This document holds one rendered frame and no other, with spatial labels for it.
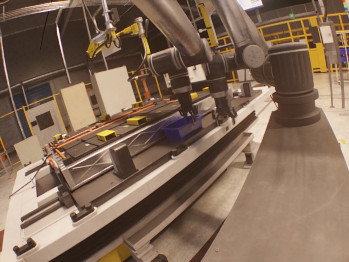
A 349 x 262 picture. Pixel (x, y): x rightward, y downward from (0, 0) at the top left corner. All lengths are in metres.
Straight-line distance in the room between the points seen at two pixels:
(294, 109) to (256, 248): 0.64
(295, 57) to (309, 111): 0.24
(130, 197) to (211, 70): 0.71
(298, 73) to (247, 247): 0.68
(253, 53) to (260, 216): 0.63
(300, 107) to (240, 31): 0.42
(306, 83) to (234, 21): 0.40
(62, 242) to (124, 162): 0.42
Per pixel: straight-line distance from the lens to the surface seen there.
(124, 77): 6.48
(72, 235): 0.75
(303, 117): 0.85
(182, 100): 0.98
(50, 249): 0.77
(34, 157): 5.46
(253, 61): 0.82
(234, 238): 0.39
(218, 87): 0.95
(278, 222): 0.41
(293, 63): 0.83
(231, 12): 0.85
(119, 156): 0.77
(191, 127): 1.05
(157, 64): 0.81
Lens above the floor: 1.21
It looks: 16 degrees down
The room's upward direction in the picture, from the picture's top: 16 degrees counter-clockwise
